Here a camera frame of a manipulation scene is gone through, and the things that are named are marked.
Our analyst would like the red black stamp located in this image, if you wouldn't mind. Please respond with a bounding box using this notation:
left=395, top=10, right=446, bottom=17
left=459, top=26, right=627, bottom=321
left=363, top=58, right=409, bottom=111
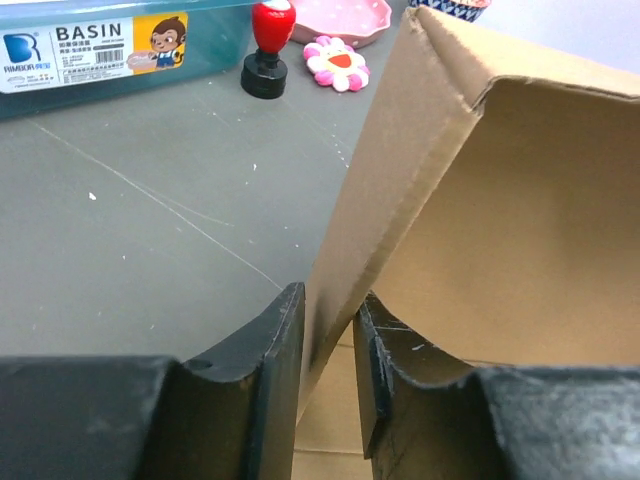
left=240, top=0, right=296, bottom=100

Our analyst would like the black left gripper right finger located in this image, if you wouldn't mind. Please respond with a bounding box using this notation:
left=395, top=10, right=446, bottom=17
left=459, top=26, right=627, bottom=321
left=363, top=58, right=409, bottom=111
left=353, top=295, right=639, bottom=479

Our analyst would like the pink flower toy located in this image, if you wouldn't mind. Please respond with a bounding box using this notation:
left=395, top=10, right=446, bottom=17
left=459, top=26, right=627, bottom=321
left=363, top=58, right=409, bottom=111
left=303, top=35, right=370, bottom=93

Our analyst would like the brown cardboard box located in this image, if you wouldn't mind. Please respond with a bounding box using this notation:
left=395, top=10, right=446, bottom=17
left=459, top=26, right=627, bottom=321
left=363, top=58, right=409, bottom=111
left=292, top=7, right=639, bottom=479

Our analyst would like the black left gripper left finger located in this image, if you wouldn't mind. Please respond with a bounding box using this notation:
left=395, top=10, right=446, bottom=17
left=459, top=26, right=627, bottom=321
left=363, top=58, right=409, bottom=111
left=1, top=283, right=305, bottom=480

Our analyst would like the pink polka dot plate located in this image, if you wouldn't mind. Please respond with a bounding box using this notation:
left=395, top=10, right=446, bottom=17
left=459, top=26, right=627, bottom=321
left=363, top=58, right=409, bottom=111
left=291, top=0, right=392, bottom=48

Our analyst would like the teal plastic basin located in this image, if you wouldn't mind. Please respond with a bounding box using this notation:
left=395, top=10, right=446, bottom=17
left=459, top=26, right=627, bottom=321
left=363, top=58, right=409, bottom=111
left=1, top=1, right=252, bottom=119

